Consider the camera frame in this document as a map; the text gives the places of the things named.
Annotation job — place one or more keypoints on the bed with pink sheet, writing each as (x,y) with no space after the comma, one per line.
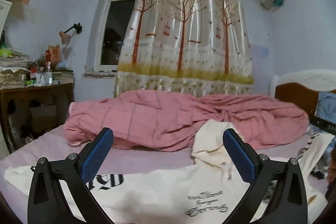
(147,158)

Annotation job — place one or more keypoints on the white and wood headboard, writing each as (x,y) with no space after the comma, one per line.
(296,92)

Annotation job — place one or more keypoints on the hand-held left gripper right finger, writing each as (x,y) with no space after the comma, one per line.
(240,158)

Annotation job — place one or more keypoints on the white drawer cabinet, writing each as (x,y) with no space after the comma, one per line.
(4,14)

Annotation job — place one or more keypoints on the cream printed shirt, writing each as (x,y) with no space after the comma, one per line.
(157,195)

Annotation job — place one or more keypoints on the pink wall lamp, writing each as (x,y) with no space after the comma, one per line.
(65,36)

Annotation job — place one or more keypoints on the dark wooden desk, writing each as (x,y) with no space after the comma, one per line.
(36,92)

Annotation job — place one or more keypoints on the white framed window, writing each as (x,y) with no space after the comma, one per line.
(115,16)

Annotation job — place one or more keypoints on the tree print curtain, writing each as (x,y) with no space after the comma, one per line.
(183,29)

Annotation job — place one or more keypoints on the clear spray bottle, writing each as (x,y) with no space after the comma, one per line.
(48,74)

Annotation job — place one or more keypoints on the pink checked quilt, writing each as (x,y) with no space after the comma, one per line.
(157,119)

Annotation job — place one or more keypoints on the stack of papers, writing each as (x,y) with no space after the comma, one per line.
(13,71)

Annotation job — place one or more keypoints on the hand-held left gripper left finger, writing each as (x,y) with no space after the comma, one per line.
(95,158)

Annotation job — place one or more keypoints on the stack of books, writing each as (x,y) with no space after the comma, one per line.
(63,77)

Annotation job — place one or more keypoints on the blue floral pillow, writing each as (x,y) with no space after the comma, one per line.
(325,106)

